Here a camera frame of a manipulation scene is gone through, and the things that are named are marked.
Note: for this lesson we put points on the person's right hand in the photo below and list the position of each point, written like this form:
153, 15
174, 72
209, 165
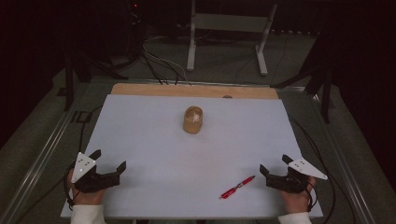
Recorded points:
295, 202

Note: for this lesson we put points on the black tripod stand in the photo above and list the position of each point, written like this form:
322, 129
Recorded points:
326, 93
69, 81

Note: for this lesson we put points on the white board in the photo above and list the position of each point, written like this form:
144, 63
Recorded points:
140, 140

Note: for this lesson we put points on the red pen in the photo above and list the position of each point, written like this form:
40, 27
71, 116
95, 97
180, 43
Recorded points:
236, 187

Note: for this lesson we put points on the metal floor rail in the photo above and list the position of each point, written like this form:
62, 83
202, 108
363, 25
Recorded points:
40, 158
342, 168

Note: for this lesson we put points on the white metal stand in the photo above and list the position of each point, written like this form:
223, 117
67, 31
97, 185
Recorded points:
230, 22

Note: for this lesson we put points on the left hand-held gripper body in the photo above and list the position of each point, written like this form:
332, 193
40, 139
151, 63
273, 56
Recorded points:
93, 182

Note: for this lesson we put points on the crumpled white paper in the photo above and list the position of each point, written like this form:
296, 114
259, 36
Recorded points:
196, 117

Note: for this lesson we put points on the dark equipment rack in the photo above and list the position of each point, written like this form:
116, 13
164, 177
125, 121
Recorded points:
135, 28

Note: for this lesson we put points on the person's left hand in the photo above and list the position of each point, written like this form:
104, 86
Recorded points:
88, 198

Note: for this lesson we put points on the round wooden cup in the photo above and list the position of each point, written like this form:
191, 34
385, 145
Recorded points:
192, 127

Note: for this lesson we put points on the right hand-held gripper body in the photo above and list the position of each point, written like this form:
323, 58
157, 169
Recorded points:
285, 183

